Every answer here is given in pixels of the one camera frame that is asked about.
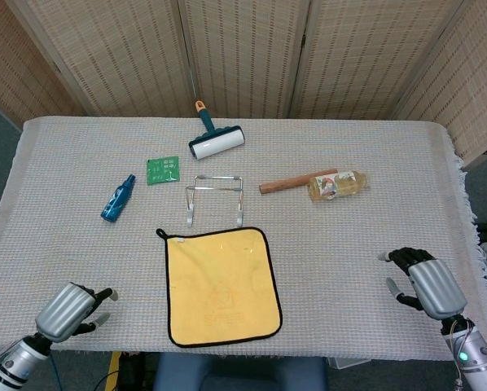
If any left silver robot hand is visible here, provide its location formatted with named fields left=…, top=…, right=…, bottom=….
left=34, top=283, right=118, bottom=343

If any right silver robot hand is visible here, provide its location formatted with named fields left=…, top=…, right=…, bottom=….
left=377, top=246, right=468, bottom=321

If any yellow cloth with black trim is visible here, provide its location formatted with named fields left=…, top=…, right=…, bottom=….
left=156, top=226, right=284, bottom=348

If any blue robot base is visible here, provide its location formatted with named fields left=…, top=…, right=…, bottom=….
left=151, top=352, right=330, bottom=391

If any blue spray bottle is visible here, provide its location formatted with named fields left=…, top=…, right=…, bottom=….
left=100, top=174, right=137, bottom=223

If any yellow liquid plastic bottle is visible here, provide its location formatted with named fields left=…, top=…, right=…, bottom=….
left=306, top=170, right=371, bottom=203

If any green circuit board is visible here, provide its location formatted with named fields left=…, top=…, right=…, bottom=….
left=146, top=156, right=181, bottom=187

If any brown wooden stick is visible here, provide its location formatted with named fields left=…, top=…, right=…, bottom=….
left=259, top=168, right=339, bottom=196

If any teal lint roller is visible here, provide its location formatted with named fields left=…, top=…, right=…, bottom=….
left=187, top=99, right=246, bottom=162

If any bamboo folding screen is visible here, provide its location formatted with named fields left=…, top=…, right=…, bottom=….
left=0, top=0, right=487, bottom=172

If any metal wire rack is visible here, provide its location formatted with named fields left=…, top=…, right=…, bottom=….
left=184, top=174, right=245, bottom=228

